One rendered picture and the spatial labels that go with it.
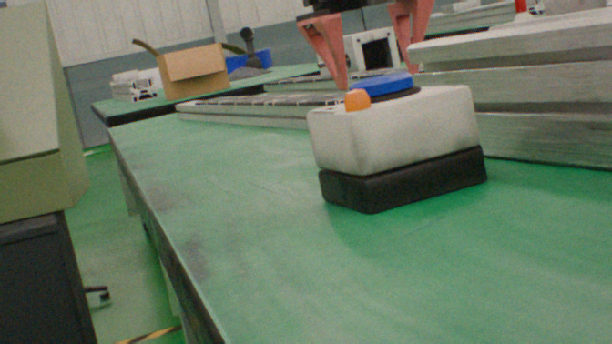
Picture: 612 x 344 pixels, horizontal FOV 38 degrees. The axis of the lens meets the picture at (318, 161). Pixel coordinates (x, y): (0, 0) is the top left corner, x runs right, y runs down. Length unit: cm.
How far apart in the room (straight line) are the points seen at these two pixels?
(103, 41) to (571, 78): 1128
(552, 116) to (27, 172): 48
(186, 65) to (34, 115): 202
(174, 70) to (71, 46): 885
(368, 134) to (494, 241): 13
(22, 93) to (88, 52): 1082
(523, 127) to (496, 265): 21
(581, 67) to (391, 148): 11
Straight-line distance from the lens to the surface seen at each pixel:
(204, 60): 287
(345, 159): 52
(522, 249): 39
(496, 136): 60
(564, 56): 54
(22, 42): 93
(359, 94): 50
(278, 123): 115
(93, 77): 1167
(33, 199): 84
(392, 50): 171
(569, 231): 40
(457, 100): 53
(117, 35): 1170
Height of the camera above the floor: 89
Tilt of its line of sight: 8 degrees down
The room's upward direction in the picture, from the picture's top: 12 degrees counter-clockwise
